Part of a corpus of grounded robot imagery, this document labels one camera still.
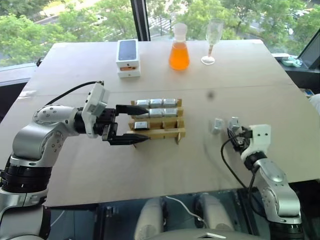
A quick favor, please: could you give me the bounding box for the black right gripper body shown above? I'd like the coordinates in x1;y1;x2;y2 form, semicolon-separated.
231;126;252;152

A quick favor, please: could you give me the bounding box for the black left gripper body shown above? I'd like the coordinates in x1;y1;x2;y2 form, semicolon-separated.
93;107;120;146

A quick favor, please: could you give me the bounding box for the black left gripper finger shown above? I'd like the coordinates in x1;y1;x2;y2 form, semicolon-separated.
108;133;149;147
115;104;150;117

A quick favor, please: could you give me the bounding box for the flat white box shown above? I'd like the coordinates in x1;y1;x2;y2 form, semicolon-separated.
117;67;142;79

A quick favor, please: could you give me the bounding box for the wooden rack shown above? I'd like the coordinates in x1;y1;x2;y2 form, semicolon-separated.
126;97;187;149

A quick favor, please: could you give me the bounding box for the white phone box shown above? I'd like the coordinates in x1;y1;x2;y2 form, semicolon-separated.
115;39;141;73

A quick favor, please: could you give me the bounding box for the flask with orange liquid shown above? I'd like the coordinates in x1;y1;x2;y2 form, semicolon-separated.
168;22;191;72

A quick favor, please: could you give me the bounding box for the grey rounded robot leg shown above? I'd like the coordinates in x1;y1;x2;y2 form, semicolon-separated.
134;196;165;240
198;193;235;232

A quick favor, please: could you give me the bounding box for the white rounded object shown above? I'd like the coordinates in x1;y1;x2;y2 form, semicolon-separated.
308;93;320;116

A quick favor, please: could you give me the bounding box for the teal and white object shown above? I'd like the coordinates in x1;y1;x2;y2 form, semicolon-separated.
281;56;304;68

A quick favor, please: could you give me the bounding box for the clear champagne glass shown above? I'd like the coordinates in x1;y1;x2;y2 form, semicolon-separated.
200;17;225;66

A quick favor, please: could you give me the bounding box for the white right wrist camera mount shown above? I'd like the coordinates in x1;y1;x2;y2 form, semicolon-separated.
240;123;272;164

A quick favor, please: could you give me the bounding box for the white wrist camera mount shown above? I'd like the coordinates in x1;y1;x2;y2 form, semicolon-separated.
240;123;272;164
81;82;111;139

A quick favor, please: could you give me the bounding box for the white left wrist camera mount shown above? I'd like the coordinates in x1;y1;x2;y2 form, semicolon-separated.
81;82;111;139

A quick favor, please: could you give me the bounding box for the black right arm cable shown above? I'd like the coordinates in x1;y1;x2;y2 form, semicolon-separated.
220;136;266;216

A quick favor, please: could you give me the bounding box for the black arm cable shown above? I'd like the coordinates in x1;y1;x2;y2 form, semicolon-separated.
220;136;266;216
44;80;105;107

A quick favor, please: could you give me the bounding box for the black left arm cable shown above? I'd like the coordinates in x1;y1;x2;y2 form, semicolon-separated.
44;80;105;107

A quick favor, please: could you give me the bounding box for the thin white cable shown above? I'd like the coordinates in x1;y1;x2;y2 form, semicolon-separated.
164;195;209;229

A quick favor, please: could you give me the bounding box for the dark window frame post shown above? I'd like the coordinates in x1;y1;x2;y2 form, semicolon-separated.
130;0;151;42

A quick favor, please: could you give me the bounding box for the dark slanted window frame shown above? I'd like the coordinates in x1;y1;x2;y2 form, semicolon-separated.
296;31;320;71

